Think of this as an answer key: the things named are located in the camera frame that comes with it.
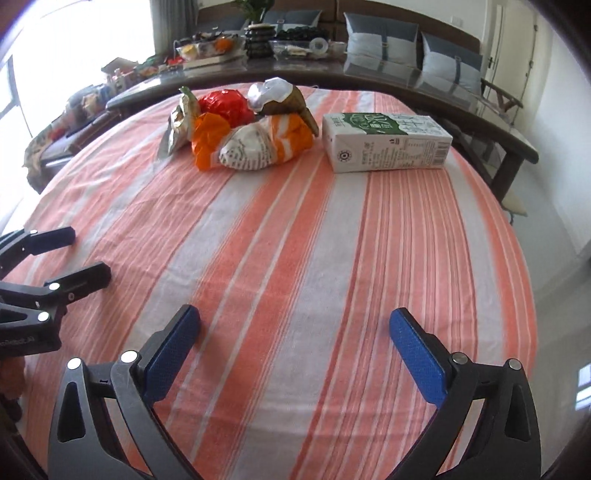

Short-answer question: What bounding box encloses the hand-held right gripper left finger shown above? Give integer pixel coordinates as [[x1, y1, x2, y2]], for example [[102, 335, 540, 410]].
[[47, 305, 204, 480]]

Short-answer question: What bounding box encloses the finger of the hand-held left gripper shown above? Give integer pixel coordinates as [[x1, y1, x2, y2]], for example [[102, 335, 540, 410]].
[[0, 226, 76, 273], [0, 261, 112, 324]]

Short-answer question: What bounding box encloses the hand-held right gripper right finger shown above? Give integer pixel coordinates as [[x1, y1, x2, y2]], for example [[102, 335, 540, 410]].
[[389, 308, 542, 480]]

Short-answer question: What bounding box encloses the golden green snack packet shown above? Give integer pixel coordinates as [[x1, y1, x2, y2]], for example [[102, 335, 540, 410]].
[[157, 86, 200, 158]]

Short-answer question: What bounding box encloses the orange wrapper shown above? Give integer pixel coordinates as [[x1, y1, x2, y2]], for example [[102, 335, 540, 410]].
[[191, 113, 232, 172]]

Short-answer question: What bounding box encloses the green white milk carton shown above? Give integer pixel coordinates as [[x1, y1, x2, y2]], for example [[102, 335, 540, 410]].
[[322, 112, 454, 175]]

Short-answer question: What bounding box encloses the white orange packet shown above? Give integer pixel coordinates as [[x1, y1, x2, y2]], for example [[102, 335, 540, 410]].
[[217, 114, 313, 172]]

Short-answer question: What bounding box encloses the red wrapper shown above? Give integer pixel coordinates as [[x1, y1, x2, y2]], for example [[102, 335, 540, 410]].
[[198, 90, 256, 124]]

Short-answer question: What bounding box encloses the silver cone wrapper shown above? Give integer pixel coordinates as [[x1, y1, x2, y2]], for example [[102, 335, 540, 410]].
[[247, 78, 321, 138]]

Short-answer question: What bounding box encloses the person's left hand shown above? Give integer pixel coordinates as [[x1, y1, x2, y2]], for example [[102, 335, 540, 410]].
[[0, 355, 24, 418]]

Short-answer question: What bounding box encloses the floral cloth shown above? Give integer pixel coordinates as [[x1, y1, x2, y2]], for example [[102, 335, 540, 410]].
[[23, 124, 61, 195]]

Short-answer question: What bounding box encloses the dark side cabinet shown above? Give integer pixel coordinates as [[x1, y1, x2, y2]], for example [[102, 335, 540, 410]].
[[32, 108, 121, 195]]

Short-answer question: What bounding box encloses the orange white striped tablecloth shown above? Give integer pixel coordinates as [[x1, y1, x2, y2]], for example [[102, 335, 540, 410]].
[[21, 85, 539, 480]]

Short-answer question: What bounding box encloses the row of small bottles and boxes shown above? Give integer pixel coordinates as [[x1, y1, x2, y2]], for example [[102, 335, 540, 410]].
[[65, 55, 176, 116]]

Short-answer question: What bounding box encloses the large window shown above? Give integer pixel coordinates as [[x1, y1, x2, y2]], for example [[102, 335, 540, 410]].
[[0, 9, 155, 139]]

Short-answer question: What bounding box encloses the rolling stool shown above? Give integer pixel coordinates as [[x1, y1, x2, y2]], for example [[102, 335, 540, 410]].
[[501, 185, 529, 227]]

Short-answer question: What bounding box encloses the thick book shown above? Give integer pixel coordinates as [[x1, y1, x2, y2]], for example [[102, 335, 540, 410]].
[[182, 48, 245, 70]]

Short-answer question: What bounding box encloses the grey curtain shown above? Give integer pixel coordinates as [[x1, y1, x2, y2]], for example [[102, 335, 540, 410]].
[[150, 0, 199, 58]]

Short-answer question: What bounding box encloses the fruit bowl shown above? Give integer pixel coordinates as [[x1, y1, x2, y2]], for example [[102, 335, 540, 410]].
[[174, 34, 245, 61]]

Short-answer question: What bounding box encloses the black ribbed vase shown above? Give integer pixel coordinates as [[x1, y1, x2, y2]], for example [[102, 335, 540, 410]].
[[245, 21, 277, 58]]

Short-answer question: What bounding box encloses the dark coffee table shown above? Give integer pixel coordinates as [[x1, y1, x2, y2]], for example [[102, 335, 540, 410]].
[[105, 44, 540, 204]]

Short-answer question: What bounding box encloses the clear glass tray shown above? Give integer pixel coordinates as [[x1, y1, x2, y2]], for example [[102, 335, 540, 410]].
[[268, 37, 345, 60]]

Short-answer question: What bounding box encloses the brown sofa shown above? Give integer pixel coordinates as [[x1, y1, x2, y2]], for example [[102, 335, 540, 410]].
[[196, 0, 525, 112]]

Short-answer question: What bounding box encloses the black bundle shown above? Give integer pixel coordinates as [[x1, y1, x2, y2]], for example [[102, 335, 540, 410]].
[[274, 25, 319, 41]]

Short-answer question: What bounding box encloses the white door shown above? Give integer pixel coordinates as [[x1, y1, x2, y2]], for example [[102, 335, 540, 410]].
[[480, 4, 509, 86]]

